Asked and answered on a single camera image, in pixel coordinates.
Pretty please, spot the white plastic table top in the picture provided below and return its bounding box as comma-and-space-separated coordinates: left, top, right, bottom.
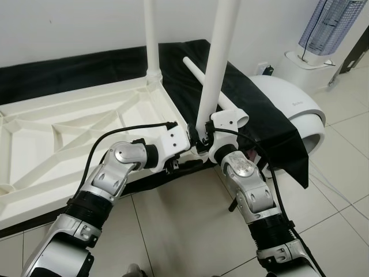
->
0, 77, 200, 231

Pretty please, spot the white plastic table leg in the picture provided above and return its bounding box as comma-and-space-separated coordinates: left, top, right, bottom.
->
144, 0, 164, 88
183, 55, 250, 127
195, 0, 243, 137

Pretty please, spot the black table cloth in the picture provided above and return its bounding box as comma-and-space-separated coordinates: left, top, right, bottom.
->
0, 39, 312, 241

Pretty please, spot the pink slipper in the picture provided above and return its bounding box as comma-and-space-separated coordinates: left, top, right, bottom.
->
247, 147, 261, 166

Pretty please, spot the white round object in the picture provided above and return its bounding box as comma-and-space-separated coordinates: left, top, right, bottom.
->
250, 73, 329, 158

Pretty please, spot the white wall socket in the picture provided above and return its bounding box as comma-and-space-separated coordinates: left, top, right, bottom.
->
256, 62, 275, 77

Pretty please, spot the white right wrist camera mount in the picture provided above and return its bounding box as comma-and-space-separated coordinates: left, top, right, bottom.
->
207, 110, 239, 166

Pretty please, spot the grey left robot foot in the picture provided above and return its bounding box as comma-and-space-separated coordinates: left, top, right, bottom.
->
123, 264, 148, 277

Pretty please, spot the dark brown wooden bar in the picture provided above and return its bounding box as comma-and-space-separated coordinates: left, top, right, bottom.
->
339, 25, 369, 77

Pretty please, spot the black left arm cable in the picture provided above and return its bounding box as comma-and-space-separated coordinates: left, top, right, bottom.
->
83, 121, 177, 186

